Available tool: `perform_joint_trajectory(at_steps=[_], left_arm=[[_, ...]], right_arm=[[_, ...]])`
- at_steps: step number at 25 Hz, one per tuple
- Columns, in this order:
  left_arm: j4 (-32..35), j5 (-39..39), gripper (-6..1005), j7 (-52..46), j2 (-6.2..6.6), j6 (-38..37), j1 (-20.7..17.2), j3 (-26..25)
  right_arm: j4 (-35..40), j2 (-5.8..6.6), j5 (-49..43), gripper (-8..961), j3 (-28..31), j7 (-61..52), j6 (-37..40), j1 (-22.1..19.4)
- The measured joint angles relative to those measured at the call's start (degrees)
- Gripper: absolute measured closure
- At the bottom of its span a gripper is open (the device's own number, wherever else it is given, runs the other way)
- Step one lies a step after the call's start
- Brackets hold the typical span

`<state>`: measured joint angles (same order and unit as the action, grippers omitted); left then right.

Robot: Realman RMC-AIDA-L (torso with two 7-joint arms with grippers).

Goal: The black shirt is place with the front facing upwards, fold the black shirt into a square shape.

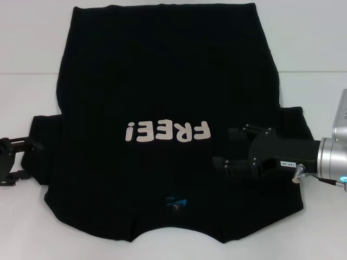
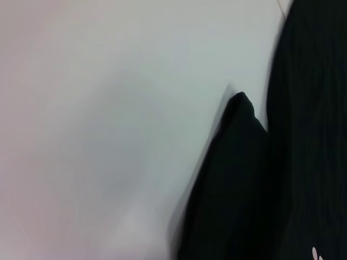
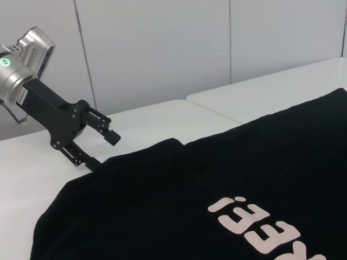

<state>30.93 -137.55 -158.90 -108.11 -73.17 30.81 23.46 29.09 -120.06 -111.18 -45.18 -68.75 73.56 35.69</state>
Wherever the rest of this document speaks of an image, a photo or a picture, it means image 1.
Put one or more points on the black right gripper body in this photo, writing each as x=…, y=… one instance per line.
x=282, y=151

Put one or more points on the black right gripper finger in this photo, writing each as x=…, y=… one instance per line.
x=236, y=134
x=233, y=166

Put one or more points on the black shirt with FREE print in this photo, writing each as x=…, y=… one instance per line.
x=162, y=81

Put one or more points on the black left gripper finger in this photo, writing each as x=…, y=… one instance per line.
x=29, y=146
x=16, y=177

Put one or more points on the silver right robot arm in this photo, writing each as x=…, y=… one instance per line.
x=332, y=159

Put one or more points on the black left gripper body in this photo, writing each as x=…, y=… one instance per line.
x=5, y=151

